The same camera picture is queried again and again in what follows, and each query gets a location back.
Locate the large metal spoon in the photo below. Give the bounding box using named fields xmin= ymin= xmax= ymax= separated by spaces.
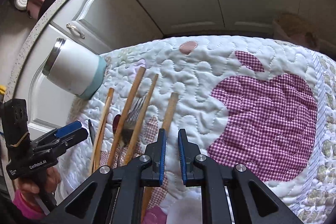
xmin=88 ymin=119 xmax=95 ymax=145

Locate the white ceramic spoon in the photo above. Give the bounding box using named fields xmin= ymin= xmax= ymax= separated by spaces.
xmin=166 ymin=197 xmax=202 ymax=224

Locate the magenta sleeve forearm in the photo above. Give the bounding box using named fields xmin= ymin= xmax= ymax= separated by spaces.
xmin=13 ymin=189 xmax=46 ymax=221

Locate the speckled kitchen countertop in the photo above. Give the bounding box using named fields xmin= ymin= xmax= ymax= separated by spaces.
xmin=4 ymin=0 xmax=69 ymax=101

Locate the person's left hand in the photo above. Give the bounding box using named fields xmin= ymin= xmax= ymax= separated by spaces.
xmin=14 ymin=165 xmax=62 ymax=210

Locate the brown wooden chopstick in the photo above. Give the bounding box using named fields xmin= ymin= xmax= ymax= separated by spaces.
xmin=141 ymin=92 xmax=179 ymax=223
xmin=123 ymin=74 xmax=159 ymax=165
xmin=107 ymin=67 xmax=146 ymax=168

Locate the small metal spoon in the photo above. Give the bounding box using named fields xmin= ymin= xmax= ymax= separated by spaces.
xmin=112 ymin=114 xmax=121 ymax=134

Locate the white insulated food jar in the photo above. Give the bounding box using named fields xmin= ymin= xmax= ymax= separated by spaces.
xmin=42 ymin=38 xmax=107 ymax=100

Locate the metal fork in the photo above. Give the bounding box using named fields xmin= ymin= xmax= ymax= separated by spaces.
xmin=116 ymin=95 xmax=146 ymax=167

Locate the quilted patchwork cloth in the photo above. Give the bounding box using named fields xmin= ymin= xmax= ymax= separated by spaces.
xmin=68 ymin=36 xmax=335 ymax=223

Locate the white cabinet door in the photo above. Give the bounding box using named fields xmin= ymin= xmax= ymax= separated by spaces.
xmin=51 ymin=0 xmax=163 ymax=54

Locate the woven basket on floor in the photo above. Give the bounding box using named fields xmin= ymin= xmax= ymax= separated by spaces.
xmin=272 ymin=13 xmax=320 ymax=51

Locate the silver cabinet handle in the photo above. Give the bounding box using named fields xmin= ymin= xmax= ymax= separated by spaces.
xmin=66 ymin=23 xmax=85 ymax=39

